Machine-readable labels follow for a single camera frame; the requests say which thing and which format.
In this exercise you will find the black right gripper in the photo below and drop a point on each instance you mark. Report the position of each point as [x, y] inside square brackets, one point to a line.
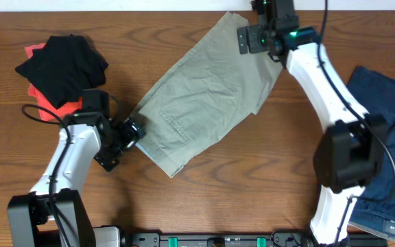
[273, 16]

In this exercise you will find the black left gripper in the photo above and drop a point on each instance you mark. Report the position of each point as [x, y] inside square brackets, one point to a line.
[129, 134]

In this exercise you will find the khaki green shorts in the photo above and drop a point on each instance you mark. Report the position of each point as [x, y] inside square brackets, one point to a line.
[200, 99]

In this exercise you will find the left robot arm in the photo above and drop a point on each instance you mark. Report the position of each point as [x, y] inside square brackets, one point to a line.
[52, 213]

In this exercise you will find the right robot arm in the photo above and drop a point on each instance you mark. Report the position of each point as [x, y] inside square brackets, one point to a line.
[351, 150]

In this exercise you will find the red folded garment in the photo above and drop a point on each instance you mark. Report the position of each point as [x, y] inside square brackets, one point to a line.
[68, 108]

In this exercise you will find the black folded garment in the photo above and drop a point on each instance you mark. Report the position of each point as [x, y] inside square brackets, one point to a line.
[63, 68]

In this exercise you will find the dark blue denim jeans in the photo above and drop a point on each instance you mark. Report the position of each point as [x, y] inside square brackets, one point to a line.
[376, 93]

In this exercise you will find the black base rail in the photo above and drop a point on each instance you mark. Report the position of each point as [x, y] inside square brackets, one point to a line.
[276, 239]

